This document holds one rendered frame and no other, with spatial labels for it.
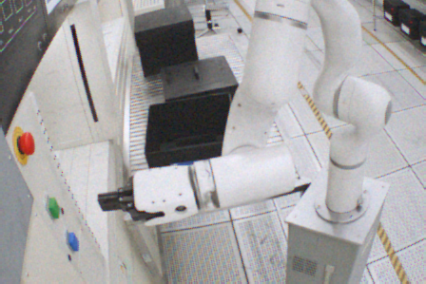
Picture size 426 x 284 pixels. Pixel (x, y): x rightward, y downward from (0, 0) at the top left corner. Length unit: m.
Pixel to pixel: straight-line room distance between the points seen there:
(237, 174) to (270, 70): 0.17
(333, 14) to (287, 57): 0.24
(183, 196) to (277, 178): 0.15
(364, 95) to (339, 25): 0.21
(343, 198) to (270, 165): 0.54
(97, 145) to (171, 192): 0.84
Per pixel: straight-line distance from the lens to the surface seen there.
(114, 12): 2.82
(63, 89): 1.43
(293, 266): 1.42
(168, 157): 1.28
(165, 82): 1.78
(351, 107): 0.99
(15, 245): 0.57
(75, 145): 1.54
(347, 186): 1.16
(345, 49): 0.90
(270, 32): 0.64
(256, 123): 0.77
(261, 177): 0.68
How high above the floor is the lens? 1.67
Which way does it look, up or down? 34 degrees down
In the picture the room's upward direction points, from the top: 10 degrees counter-clockwise
